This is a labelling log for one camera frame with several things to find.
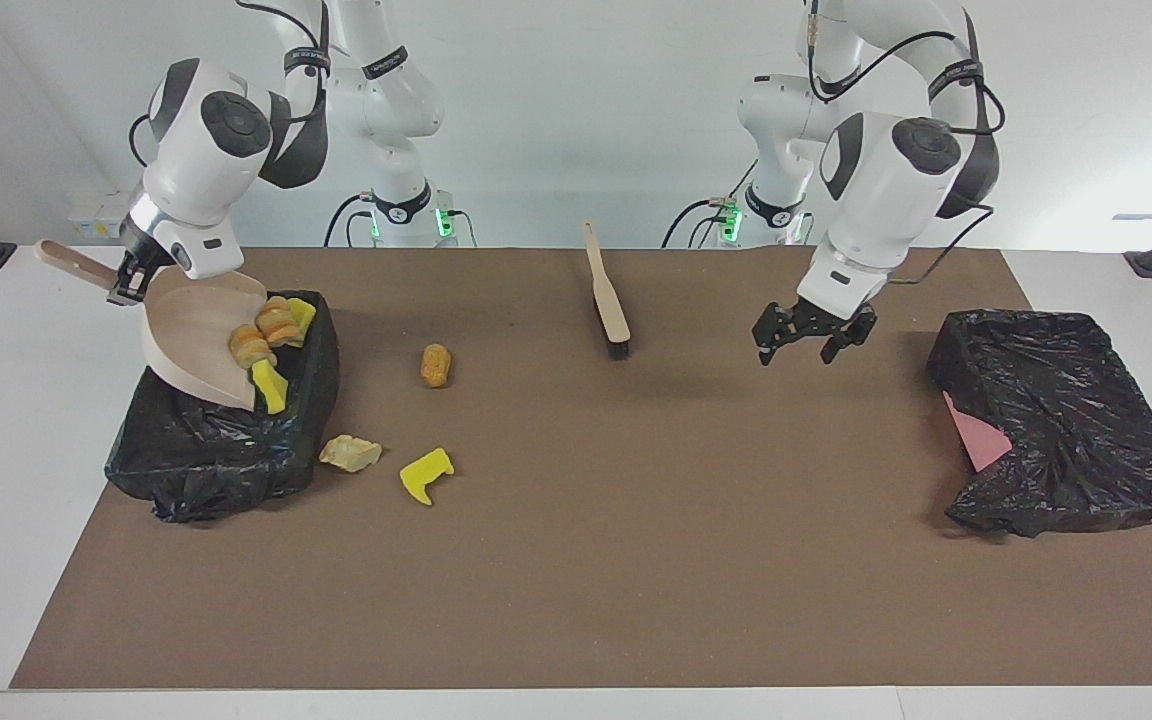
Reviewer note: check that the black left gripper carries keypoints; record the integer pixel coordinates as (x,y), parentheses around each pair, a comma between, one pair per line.
(826,320)

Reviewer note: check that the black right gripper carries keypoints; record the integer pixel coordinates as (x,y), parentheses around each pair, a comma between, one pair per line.
(133,272)

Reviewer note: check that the beige plastic dustpan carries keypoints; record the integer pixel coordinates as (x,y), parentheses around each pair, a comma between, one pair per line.
(186,330)

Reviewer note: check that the orange striped bread toy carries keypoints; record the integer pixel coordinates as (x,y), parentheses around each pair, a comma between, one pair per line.
(250,346)
(278,322)

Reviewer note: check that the yellow sponge wedge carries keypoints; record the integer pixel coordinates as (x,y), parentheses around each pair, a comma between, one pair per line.
(271,390)

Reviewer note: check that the yellow green sponge piece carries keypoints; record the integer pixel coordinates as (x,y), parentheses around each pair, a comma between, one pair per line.
(302,315)

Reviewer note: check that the beige hand brush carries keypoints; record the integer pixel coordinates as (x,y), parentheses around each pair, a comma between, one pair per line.
(611,310)

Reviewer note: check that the pale dumpling toy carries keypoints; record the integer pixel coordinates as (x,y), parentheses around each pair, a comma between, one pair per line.
(350,453)

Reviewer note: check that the brown croquette toy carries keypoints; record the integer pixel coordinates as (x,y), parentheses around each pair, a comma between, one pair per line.
(436,366)

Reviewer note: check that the yellow boot-shaped sponge piece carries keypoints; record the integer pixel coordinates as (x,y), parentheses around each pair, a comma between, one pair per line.
(424,474)

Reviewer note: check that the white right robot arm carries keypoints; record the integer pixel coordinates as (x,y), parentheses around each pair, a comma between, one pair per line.
(206,150)

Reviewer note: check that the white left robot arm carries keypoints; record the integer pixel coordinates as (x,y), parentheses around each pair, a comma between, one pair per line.
(886,200)

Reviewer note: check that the black trash bag bin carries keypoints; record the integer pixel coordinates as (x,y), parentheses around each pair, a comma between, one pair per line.
(1076,420)
(216,460)

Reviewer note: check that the pink bin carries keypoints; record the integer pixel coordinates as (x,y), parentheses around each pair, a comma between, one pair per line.
(976,440)

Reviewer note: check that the brown table mat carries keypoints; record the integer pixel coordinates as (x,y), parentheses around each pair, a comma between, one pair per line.
(576,600)

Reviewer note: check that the white wall box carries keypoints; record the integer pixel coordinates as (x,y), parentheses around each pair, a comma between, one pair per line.
(96,218)

